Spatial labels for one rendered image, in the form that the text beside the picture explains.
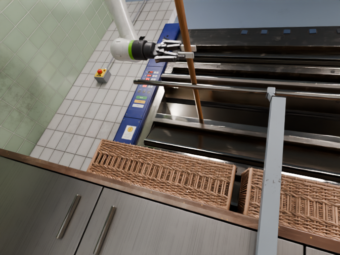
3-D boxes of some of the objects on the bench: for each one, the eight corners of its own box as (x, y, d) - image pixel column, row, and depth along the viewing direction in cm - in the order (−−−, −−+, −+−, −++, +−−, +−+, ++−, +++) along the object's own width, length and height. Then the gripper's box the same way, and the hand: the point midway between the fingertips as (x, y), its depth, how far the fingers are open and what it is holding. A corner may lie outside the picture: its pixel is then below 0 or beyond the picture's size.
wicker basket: (130, 196, 121) (145, 153, 133) (228, 225, 102) (237, 172, 114) (82, 172, 80) (111, 113, 91) (231, 213, 61) (243, 132, 73)
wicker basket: (232, 226, 101) (240, 173, 113) (376, 269, 83) (368, 200, 95) (241, 215, 60) (252, 132, 71) (530, 296, 42) (482, 167, 53)
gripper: (154, 44, 105) (200, 45, 97) (143, 69, 98) (191, 72, 90) (150, 32, 99) (198, 31, 91) (137, 56, 92) (188, 58, 84)
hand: (187, 51), depth 92 cm, fingers open, 4 cm apart
